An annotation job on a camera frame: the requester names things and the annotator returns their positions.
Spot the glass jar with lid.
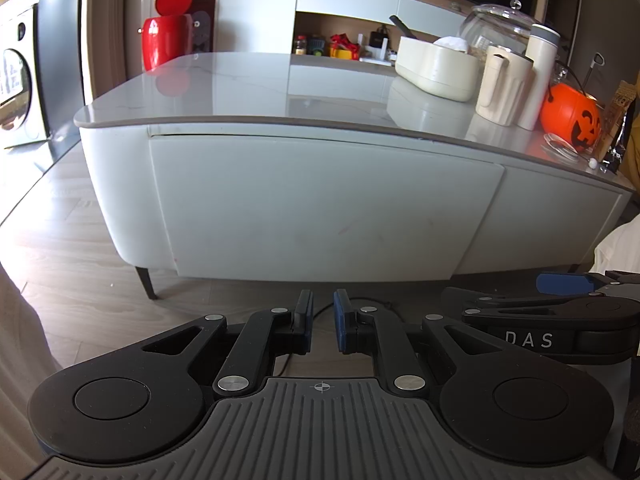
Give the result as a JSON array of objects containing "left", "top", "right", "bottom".
[{"left": 459, "top": 0, "right": 537, "bottom": 61}]

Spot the beige cloth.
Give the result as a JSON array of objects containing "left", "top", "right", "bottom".
[{"left": 0, "top": 264, "right": 63, "bottom": 480}]

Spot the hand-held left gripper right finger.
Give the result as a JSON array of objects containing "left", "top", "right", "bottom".
[{"left": 334, "top": 289, "right": 506, "bottom": 395}]

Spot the white washing machine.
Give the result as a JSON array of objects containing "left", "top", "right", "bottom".
[{"left": 0, "top": 2, "right": 52, "bottom": 150}]

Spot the white tissue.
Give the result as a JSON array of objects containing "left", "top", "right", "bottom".
[{"left": 432, "top": 36, "right": 471, "bottom": 55}]

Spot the grey-handled stick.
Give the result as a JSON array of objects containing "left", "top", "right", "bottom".
[{"left": 581, "top": 52, "right": 606, "bottom": 92}]

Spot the red and yellow toy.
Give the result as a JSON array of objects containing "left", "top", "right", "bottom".
[{"left": 328, "top": 33, "right": 361, "bottom": 60}]

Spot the white coffee table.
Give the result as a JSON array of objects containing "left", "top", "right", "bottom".
[{"left": 74, "top": 51, "right": 640, "bottom": 301}]

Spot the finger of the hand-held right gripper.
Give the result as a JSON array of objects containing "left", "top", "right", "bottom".
[
  {"left": 442, "top": 286, "right": 601, "bottom": 318},
  {"left": 536, "top": 270, "right": 640, "bottom": 303}
]

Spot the woven straw object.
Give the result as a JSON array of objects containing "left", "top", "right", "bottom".
[{"left": 597, "top": 80, "right": 637, "bottom": 171}]

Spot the white cloth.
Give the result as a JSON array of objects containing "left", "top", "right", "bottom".
[{"left": 589, "top": 221, "right": 640, "bottom": 287}]

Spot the grey plastic object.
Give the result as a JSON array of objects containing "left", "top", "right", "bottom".
[{"left": 192, "top": 10, "right": 212, "bottom": 54}]

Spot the narrow white drawer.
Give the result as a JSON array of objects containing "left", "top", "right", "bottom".
[{"left": 456, "top": 166, "right": 636, "bottom": 277}]

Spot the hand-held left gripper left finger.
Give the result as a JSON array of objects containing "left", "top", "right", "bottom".
[{"left": 141, "top": 289, "right": 315, "bottom": 396}]

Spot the red trash bin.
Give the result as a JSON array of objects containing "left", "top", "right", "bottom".
[{"left": 140, "top": 0, "right": 195, "bottom": 72}]

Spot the yellow cloth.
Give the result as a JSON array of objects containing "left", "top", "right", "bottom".
[{"left": 622, "top": 110, "right": 640, "bottom": 188}]

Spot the wide white-fronted wooden drawer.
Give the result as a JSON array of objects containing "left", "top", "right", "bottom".
[{"left": 148, "top": 134, "right": 505, "bottom": 282}]

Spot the cream bottle with grey lid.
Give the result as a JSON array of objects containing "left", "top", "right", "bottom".
[{"left": 517, "top": 23, "right": 561, "bottom": 131}]

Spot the grey door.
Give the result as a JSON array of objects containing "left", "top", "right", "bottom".
[{"left": 38, "top": 0, "right": 87, "bottom": 171}]

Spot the cream pitcher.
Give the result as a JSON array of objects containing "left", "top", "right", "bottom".
[{"left": 475, "top": 45, "right": 535, "bottom": 127}]

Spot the orange pumpkin bucket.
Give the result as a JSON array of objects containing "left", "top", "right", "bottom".
[{"left": 539, "top": 62, "right": 604, "bottom": 155}]

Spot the cream organizer box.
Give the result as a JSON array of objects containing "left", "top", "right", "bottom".
[{"left": 394, "top": 36, "right": 481, "bottom": 103}]

